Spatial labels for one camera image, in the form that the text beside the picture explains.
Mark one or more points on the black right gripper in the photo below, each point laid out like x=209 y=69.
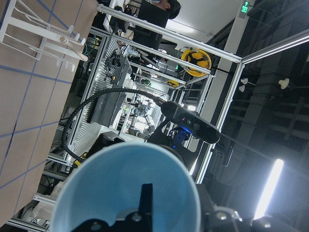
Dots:
x=173 y=142

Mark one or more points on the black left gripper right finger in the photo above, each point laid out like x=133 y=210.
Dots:
x=216 y=218

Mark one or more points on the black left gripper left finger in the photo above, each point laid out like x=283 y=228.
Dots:
x=146 y=207

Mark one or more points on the light blue plastic cup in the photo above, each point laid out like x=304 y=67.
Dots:
x=110 y=181

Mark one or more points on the yellow hard hat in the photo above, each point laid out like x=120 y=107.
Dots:
x=197 y=57

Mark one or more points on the person in black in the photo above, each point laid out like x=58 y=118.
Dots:
x=156 y=12

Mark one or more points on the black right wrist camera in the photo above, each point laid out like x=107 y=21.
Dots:
x=191 y=122

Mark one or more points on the white wire cup rack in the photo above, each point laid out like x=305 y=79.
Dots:
x=55 y=42

